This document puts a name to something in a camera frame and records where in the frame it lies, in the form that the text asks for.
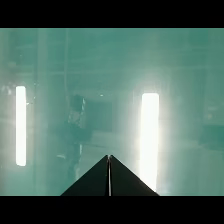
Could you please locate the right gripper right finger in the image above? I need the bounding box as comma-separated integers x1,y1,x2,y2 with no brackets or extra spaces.
109,154,160,197

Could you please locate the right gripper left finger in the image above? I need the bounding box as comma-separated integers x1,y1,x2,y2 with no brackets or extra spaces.
60,154,110,197

